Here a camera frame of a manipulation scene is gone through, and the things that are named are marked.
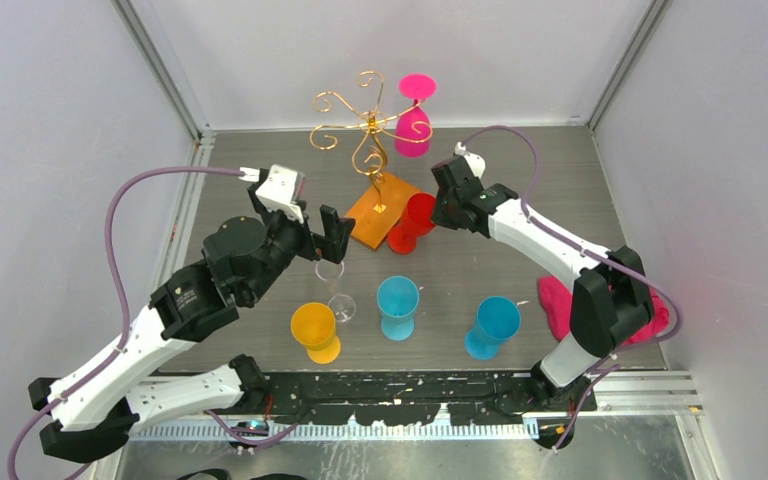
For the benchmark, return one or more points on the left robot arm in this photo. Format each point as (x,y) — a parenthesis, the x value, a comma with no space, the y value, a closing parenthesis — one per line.
(241,261)

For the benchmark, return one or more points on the yellow plastic wine glass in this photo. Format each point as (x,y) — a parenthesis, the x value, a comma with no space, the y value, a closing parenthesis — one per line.
(314,327)

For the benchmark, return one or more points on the blue wine glass right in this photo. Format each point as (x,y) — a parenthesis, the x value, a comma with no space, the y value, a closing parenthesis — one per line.
(497,319)

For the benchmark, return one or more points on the red plastic wine glass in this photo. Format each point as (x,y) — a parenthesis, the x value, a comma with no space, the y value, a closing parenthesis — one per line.
(414,223)

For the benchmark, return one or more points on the pink crumpled cloth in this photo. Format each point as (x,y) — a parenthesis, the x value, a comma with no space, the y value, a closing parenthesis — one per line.
(556,301)

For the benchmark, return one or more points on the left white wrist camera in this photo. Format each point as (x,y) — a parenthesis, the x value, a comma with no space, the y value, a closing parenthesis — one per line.
(281,188)

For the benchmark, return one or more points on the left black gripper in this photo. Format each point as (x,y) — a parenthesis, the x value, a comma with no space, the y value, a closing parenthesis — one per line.
(332,245)

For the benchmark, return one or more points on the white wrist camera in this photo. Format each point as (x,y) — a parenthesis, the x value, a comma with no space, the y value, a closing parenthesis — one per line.
(470,158)
(281,188)

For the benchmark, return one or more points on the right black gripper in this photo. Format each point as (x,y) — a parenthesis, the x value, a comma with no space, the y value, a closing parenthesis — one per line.
(439,217)

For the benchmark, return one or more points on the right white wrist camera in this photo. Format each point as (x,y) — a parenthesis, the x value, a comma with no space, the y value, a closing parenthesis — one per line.
(470,158)

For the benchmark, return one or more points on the clear wine glass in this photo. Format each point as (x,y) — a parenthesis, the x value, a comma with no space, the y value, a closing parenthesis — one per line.
(342,305)

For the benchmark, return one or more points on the blue wine glass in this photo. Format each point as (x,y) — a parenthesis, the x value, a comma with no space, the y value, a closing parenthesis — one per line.
(397,299)
(497,319)

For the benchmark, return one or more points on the blue wine glass centre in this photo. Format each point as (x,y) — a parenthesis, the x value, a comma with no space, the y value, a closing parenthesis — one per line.
(397,299)

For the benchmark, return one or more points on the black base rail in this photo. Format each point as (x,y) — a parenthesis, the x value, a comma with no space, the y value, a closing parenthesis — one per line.
(402,398)

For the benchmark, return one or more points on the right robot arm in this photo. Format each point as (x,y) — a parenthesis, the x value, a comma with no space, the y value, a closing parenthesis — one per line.
(610,299)

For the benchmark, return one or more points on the pink plastic wine glass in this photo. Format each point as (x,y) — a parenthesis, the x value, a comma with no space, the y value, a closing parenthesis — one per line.
(413,130)

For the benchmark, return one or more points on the gold wire glass rack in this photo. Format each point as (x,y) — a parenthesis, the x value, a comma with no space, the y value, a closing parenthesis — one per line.
(380,207)

